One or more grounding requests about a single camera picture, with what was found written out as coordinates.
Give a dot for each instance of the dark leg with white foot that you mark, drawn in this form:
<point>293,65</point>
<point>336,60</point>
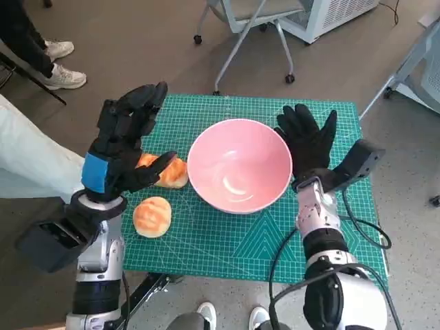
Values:
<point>206,313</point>
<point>258,314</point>

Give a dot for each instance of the grey rolling chair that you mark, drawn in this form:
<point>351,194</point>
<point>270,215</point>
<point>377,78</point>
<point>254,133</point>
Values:
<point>244,31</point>

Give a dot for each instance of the green cutting mat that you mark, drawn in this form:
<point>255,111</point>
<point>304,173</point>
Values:
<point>223,240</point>

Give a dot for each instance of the round toy bread bun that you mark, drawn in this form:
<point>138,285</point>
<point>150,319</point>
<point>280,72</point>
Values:
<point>151,216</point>

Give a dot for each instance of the black slanted stand bar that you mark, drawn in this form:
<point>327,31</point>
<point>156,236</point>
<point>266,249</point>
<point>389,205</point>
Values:
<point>34,82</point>

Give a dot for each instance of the white perforated cabinet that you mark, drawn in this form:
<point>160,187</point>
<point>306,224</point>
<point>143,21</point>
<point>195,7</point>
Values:
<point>333,17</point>

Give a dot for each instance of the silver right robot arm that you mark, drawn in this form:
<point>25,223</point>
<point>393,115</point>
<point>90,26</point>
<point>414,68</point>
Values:
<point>319,223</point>

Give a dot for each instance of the grey mesh cart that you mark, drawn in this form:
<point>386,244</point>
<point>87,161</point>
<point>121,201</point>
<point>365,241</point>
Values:
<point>426,75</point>

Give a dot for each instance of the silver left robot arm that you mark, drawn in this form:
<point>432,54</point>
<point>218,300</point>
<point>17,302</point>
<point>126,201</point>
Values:
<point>99,247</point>

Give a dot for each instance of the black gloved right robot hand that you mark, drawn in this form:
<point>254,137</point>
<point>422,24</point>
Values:
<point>309,144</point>

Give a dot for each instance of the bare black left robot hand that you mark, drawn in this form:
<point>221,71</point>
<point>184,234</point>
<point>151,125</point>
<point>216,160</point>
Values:
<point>120,161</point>

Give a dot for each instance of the black table frame bracket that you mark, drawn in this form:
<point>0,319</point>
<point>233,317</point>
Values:
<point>151,285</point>

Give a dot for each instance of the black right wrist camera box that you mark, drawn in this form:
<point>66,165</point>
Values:
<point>361,161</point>

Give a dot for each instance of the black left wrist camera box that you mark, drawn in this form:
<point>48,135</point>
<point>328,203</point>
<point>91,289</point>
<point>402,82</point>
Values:
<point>51,244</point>

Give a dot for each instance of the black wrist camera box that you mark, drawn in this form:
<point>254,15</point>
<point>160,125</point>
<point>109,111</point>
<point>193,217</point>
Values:
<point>51,244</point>
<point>361,161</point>

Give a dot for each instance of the pink bowl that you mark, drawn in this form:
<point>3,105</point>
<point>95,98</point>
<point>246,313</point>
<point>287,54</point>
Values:
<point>240,165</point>

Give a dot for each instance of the long twisted toy bread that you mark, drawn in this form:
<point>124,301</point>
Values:
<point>175,175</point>

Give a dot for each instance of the beige flat board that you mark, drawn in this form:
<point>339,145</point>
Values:
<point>431,21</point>

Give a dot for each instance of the black caster wheel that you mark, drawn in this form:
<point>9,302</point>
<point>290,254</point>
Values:
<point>436,201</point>

